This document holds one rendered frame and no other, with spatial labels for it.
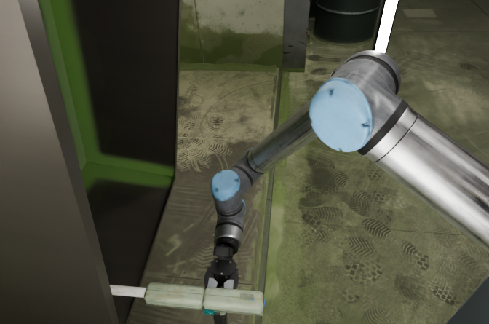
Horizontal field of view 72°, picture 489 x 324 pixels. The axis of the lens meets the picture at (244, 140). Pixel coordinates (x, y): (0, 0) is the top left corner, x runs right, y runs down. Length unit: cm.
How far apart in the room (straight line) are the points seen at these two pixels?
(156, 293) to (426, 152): 72
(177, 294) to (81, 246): 41
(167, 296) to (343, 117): 65
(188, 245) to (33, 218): 113
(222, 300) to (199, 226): 80
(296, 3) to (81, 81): 177
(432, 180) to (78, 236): 55
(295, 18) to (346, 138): 210
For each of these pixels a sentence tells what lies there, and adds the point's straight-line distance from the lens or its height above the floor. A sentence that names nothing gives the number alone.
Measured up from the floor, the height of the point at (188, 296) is 57.
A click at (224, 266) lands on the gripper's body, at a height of 52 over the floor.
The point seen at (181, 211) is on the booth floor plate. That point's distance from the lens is 177.
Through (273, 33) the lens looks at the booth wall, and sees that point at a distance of 268.
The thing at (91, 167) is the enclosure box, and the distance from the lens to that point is 142.
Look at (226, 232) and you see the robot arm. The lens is 108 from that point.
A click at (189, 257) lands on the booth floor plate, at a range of 162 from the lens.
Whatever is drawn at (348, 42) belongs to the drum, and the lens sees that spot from 327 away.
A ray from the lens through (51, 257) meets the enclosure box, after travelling 68.
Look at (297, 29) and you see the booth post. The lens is 267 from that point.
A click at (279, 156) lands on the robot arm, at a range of 97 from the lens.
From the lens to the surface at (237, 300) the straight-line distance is 94.
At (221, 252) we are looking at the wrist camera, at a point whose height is 60.
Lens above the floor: 143
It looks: 42 degrees down
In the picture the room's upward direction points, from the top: 4 degrees counter-clockwise
